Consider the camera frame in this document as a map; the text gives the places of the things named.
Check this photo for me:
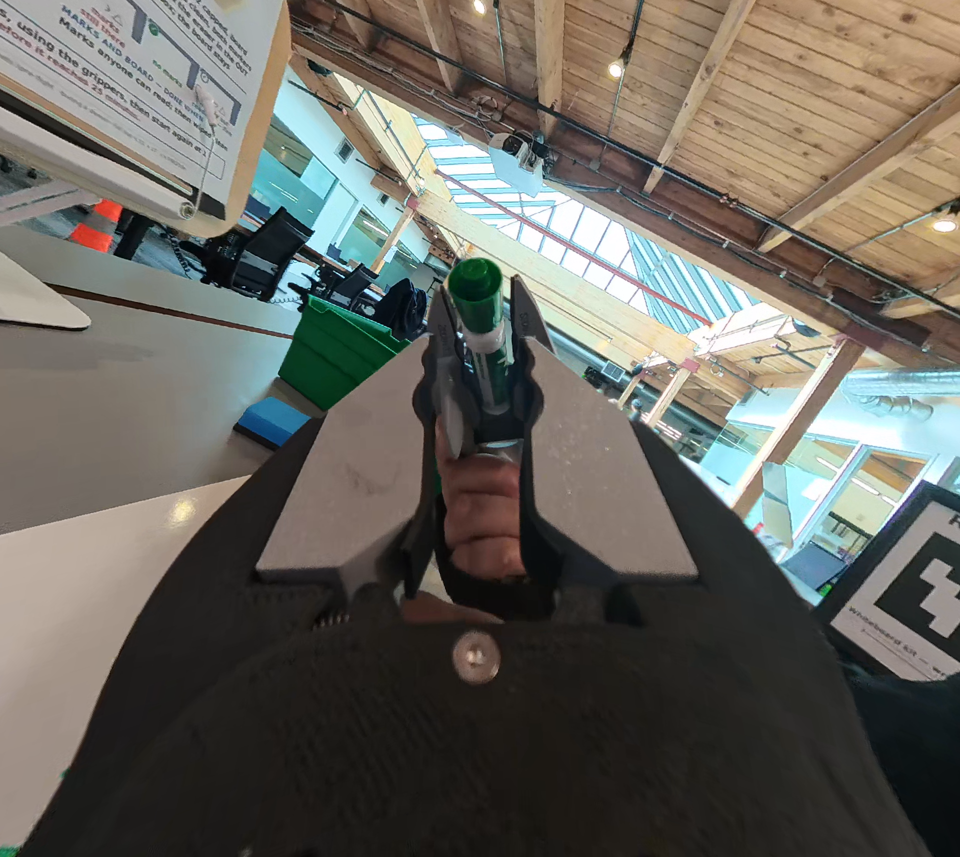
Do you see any green plastic bin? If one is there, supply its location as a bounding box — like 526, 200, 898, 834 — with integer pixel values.
278, 294, 414, 413

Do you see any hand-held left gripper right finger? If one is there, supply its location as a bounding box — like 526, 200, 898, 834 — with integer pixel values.
519, 336, 699, 578

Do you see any white green whiteboard marker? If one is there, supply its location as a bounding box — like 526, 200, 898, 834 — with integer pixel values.
459, 328, 520, 458

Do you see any person's right hand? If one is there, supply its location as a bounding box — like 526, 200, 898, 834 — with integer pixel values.
435, 425, 527, 580

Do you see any dark backpack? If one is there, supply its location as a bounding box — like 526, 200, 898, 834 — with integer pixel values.
378, 277, 429, 341

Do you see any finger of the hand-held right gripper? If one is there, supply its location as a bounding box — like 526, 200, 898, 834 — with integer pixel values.
428, 290, 478, 460
509, 275, 557, 364

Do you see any blue eraser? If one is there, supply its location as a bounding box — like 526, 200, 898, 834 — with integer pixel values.
233, 395, 313, 452

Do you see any instruction poster board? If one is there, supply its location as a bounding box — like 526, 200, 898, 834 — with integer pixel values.
0, 0, 315, 240

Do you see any black white tag sign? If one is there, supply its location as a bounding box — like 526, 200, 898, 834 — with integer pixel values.
813, 481, 960, 683

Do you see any black office chair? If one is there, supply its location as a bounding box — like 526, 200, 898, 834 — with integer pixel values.
201, 206, 317, 304
288, 262, 381, 315

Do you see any white whiteboard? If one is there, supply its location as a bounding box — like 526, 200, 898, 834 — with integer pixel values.
0, 249, 93, 332
0, 474, 253, 855

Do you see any white ceiling projector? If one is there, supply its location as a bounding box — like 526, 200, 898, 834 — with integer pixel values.
486, 130, 553, 199

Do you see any orange traffic cone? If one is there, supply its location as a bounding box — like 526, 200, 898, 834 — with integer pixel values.
68, 198, 126, 251

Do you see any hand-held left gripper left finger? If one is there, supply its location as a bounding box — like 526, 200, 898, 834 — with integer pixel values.
256, 335, 453, 601

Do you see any green marker cap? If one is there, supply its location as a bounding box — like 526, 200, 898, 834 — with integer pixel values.
447, 257, 503, 351

